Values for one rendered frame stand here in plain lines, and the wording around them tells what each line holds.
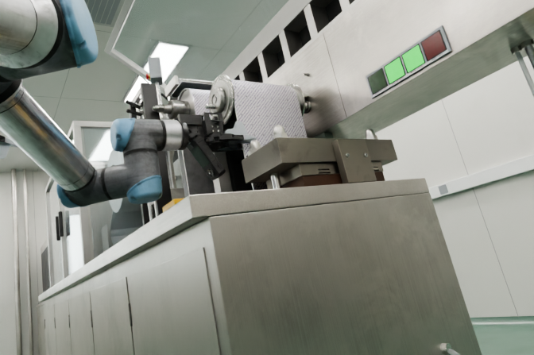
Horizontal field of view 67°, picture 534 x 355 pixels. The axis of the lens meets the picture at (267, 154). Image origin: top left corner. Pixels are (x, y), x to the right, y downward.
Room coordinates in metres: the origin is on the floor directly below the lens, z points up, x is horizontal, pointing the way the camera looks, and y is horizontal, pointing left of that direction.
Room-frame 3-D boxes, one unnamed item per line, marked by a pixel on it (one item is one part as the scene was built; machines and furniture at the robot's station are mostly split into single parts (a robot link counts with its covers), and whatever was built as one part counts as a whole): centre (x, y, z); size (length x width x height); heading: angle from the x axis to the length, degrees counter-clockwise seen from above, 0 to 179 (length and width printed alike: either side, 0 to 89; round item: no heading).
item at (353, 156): (0.97, -0.21, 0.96); 0.10 x 0.03 x 0.11; 127
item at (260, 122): (1.10, -0.04, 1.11); 0.23 x 0.01 x 0.18; 127
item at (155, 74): (1.54, 0.40, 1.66); 0.07 x 0.07 x 0.10; 16
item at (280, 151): (1.03, -0.14, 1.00); 0.40 x 0.16 x 0.06; 127
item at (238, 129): (1.00, 0.05, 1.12); 0.09 x 0.03 x 0.06; 118
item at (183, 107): (1.27, 0.26, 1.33); 0.06 x 0.06 x 0.06; 37
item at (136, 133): (0.87, 0.28, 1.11); 0.11 x 0.08 x 0.09; 127
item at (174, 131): (0.91, 0.22, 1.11); 0.08 x 0.05 x 0.08; 37
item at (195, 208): (1.86, 0.63, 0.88); 2.52 x 0.66 x 0.04; 37
